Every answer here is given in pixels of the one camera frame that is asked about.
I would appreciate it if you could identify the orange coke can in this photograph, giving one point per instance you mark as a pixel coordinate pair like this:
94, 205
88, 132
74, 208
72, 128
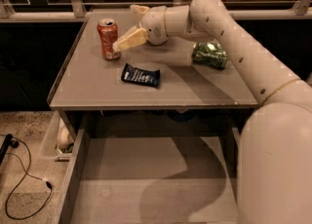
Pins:
108, 34

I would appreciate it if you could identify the dark blue snack packet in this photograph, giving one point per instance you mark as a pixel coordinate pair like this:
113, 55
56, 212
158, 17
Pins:
140, 76

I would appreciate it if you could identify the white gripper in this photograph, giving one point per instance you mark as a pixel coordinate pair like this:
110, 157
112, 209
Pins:
155, 24

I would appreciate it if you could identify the open grey top drawer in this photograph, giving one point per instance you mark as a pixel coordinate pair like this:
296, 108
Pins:
147, 180

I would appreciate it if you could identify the black stand foot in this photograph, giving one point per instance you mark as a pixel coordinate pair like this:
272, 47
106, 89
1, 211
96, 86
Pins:
9, 141

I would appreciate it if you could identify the green soda can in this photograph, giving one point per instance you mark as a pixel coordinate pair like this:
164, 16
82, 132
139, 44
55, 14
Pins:
210, 54

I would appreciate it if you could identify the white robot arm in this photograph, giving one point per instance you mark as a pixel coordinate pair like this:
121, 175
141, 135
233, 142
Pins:
274, 171

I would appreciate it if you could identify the white object in bin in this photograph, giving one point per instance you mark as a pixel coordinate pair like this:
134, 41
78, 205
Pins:
64, 138

